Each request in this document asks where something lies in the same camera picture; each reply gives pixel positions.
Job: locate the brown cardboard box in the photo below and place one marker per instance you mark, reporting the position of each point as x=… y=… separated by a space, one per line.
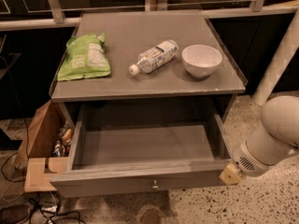
x=36 y=148

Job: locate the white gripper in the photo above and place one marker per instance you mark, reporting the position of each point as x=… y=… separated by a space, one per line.
x=247 y=160

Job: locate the white ceramic bowl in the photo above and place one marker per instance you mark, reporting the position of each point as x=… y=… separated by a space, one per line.
x=201 y=60

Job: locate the grey top drawer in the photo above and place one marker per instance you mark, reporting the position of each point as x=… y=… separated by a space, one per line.
x=126 y=149

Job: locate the grey wooden drawer cabinet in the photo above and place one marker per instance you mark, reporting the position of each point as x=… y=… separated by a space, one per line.
x=129 y=33

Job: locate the green snack bag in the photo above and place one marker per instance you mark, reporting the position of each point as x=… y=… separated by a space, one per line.
x=85 y=58

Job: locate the snack items in box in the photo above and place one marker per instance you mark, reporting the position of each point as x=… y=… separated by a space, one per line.
x=61 y=147

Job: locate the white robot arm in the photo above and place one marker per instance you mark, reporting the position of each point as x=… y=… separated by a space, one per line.
x=277 y=137

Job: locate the clear plastic water bottle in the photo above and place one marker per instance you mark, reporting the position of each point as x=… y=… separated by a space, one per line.
x=155 y=57

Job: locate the dark shoe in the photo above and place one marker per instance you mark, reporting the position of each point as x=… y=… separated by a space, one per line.
x=15 y=214

